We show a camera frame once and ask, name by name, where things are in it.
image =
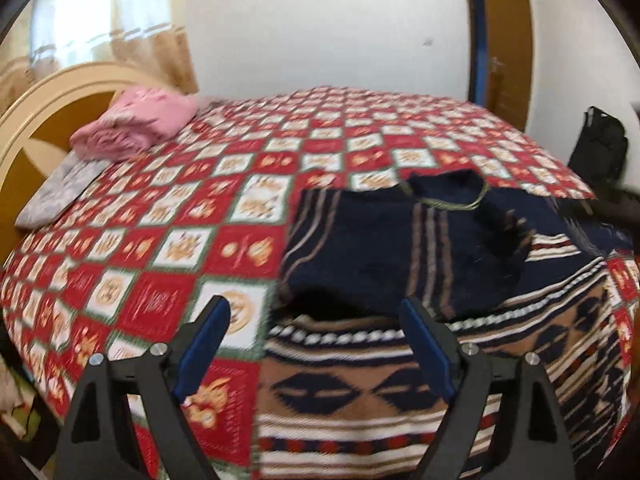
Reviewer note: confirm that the navy patterned knit sweater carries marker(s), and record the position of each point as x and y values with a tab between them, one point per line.
342	395

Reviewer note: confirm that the beige patterned curtain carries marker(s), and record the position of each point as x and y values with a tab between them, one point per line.
50	35

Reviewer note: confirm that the brown wooden door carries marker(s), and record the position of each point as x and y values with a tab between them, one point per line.
502	58

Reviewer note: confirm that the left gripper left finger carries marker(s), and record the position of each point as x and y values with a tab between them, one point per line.
98	440

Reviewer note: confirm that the pile of mixed clothes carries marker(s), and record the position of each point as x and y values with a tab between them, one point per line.
18	407

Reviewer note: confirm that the cream and wood headboard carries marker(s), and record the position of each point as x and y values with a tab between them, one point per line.
36	128

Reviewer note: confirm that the folded pink blanket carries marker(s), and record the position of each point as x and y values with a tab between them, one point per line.
140	118

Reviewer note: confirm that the grey floral pillow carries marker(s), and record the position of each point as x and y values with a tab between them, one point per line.
65	185

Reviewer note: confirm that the black folded stroller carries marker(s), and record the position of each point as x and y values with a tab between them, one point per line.
599	156

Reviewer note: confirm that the red checkered bear bedspread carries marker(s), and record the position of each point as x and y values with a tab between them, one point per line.
207	213

